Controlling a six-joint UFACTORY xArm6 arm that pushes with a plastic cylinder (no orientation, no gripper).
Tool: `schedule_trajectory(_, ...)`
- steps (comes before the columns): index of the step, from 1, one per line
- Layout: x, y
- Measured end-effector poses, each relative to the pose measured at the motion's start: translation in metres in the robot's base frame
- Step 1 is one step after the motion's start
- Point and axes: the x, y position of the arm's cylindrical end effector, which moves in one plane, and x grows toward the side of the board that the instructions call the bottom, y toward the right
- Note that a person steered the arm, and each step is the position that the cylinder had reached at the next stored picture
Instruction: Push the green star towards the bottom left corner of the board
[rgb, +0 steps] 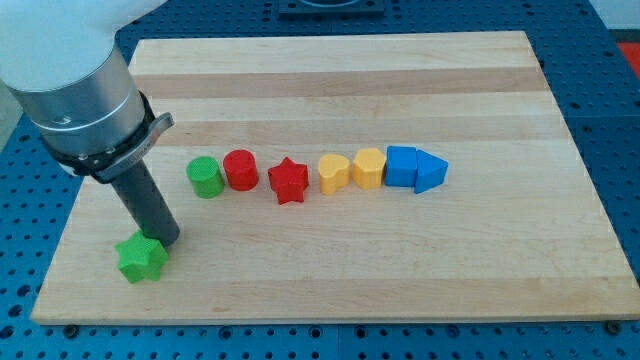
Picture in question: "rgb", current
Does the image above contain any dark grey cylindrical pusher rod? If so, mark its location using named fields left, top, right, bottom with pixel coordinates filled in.
left=111, top=160, right=180, bottom=247

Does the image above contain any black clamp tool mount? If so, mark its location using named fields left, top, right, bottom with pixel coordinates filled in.
left=43, top=92, right=174, bottom=183

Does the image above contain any green star block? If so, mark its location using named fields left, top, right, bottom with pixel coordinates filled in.
left=114, top=231, right=169, bottom=284

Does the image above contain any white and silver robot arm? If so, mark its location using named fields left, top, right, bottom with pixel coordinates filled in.
left=1, top=0, right=180, bottom=246

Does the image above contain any red star block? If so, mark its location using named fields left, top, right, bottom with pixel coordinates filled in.
left=268, top=157, right=309, bottom=205

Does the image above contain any light wooden board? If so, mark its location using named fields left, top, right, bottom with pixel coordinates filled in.
left=32, top=31, right=639, bottom=325

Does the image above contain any green cylinder block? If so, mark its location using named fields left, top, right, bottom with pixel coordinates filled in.
left=186, top=156, right=225, bottom=199

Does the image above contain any red cylinder block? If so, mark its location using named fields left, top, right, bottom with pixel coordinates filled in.
left=223, top=149, right=259, bottom=191

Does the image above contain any yellow heart block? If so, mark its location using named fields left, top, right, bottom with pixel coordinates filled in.
left=318, top=154, right=351, bottom=195

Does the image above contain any yellow hexagon block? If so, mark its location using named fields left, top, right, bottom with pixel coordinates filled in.
left=353, top=148, right=386, bottom=190

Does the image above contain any blue cube block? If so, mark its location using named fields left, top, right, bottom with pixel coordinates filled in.
left=385, top=146, right=417, bottom=187

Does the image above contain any blue triangle block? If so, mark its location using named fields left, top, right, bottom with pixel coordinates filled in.
left=414, top=150, right=449, bottom=194

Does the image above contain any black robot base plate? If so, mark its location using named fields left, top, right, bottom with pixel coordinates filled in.
left=276, top=0, right=386, bottom=17

